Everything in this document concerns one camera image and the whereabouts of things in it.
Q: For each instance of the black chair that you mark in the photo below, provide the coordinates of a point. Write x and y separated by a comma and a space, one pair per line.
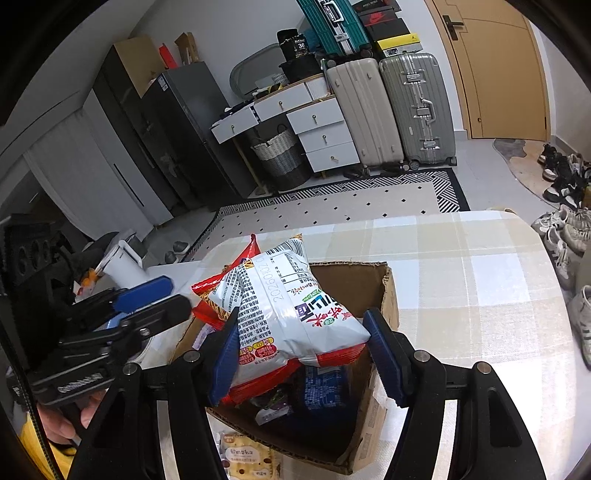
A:
27, 277

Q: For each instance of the wooden door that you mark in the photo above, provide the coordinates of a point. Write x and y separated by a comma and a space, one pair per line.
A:
498, 69

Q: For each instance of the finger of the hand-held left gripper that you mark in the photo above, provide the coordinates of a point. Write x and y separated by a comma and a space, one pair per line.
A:
161, 314
143, 290

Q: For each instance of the white kettle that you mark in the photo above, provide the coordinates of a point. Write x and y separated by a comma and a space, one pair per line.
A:
129, 272

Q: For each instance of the tall cardboard box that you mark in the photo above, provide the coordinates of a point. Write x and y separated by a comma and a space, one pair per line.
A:
136, 60

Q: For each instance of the beige grey door mat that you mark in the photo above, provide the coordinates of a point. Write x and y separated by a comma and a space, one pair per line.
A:
521, 166

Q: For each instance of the blue cookie packet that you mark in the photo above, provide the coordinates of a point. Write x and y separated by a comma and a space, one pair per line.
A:
321, 392

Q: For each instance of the white wardrobe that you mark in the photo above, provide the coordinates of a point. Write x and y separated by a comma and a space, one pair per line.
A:
92, 175

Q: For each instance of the grey suitcase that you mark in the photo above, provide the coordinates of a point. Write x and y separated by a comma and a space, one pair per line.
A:
415, 106

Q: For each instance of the dark cloth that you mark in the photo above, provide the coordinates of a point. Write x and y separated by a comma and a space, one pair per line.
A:
87, 254

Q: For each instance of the person's left hand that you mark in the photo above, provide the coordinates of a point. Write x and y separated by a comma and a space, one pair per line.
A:
60, 422

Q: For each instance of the black storage basket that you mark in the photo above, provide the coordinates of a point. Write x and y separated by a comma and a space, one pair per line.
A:
300, 69

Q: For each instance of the woven laundry basket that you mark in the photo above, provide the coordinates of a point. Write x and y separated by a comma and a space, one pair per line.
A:
281, 161

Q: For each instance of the brown cardboard piece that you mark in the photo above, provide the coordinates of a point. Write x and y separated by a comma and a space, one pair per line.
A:
187, 46

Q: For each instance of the teal suitcase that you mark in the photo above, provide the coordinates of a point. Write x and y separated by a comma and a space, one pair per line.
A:
323, 23

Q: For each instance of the red carton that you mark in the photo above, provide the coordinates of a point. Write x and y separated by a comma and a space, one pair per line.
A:
167, 56

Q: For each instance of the yellow black shoe box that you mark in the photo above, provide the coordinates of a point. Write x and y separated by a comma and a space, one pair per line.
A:
399, 46

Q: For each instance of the white drawer desk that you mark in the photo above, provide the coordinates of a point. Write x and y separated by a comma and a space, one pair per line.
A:
323, 138

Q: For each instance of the grey slipper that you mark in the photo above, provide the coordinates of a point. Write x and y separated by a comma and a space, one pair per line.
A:
167, 256
179, 246

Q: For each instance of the grey oval mirror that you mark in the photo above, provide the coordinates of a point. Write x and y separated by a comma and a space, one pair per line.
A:
251, 69

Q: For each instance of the red black shoe box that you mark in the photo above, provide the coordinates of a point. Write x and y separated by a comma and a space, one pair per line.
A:
377, 18

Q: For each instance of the black cabinet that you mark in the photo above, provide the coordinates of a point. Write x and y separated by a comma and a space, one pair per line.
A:
120, 106

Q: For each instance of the purple snack packet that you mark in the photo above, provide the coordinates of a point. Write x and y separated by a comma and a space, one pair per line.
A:
272, 408

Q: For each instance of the black tub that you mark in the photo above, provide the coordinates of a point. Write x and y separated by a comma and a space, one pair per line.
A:
293, 45

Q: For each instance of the dark grey refrigerator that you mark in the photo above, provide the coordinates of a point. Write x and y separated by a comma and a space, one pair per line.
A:
194, 138

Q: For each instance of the cheese biscuit packet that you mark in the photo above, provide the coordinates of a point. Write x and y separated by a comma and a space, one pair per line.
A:
244, 461

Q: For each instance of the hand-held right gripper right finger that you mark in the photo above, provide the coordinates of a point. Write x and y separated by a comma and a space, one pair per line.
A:
385, 364

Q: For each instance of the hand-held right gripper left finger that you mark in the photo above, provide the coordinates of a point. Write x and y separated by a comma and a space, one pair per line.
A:
224, 364

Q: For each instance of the black white patterned rug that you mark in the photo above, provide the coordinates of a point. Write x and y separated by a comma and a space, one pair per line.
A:
346, 203

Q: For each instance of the brown cardboard box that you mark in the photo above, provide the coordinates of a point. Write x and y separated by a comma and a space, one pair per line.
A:
364, 424

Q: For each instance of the beige suitcase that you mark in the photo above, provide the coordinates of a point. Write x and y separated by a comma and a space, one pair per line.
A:
364, 115

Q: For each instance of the group of floor sneakers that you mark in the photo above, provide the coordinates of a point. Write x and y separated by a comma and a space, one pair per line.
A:
565, 230

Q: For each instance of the white red snack bag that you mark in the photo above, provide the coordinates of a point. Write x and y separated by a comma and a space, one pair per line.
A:
300, 314

